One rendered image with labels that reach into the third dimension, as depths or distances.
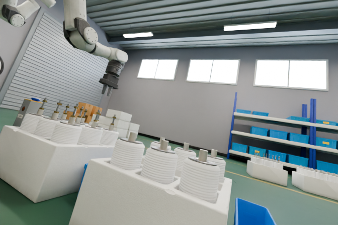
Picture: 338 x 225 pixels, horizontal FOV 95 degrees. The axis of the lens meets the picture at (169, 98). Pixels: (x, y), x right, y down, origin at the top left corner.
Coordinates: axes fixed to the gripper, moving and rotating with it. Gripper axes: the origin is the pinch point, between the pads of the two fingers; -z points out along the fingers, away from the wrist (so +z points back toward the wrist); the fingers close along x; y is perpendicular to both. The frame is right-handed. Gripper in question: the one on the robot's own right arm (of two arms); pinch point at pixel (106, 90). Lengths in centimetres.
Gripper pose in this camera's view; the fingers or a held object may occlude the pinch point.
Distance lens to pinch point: 102.5
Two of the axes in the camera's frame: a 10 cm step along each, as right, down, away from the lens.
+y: -8.4, -0.7, 5.4
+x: 5.0, 3.0, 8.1
